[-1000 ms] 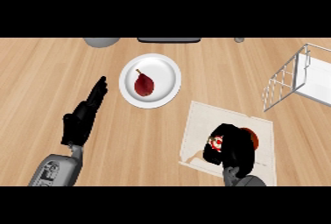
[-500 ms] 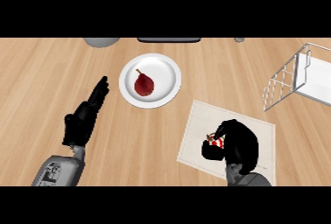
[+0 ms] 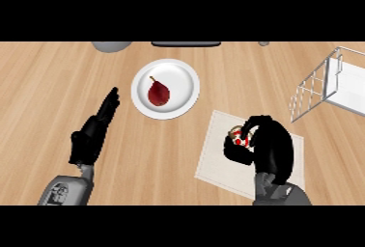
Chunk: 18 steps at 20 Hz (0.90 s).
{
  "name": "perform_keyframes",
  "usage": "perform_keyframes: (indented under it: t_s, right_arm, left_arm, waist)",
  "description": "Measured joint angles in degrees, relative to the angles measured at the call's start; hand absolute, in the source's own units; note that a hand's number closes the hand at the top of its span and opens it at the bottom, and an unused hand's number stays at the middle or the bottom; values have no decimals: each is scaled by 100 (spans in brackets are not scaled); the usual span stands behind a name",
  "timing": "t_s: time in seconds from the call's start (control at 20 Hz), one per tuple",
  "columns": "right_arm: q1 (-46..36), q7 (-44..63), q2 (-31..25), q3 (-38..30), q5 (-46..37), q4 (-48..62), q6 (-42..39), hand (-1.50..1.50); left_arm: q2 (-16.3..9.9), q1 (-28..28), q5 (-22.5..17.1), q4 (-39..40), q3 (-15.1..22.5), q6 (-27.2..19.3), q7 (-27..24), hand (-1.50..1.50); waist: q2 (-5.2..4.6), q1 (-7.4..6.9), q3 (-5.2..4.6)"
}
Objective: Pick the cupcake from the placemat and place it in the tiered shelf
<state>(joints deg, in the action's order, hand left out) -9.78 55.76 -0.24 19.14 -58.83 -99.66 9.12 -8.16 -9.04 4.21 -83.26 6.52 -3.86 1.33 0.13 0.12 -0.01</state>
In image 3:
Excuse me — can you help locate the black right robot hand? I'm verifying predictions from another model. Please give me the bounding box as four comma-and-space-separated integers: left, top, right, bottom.
224, 115, 296, 186

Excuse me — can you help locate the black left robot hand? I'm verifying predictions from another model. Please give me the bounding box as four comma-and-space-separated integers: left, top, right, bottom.
69, 87, 122, 167

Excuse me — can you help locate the red and white cupcake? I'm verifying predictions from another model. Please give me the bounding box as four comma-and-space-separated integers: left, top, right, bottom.
228, 124, 262, 152

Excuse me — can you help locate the beige placemat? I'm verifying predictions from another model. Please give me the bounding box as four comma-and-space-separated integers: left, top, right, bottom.
194, 109, 307, 201

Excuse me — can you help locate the dark red pear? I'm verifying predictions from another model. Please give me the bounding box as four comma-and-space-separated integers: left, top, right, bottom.
147, 75, 172, 107

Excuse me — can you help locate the white round plate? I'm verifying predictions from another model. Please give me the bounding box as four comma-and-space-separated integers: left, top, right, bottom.
131, 58, 202, 121

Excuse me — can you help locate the grey rounded object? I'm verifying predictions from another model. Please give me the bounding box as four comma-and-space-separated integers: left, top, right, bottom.
91, 41, 135, 53

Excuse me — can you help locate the dark flat rectangular object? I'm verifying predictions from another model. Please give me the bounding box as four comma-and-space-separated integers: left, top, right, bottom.
150, 41, 224, 48

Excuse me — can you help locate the white wire tiered shelf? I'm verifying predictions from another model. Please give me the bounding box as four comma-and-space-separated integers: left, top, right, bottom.
289, 45, 365, 124

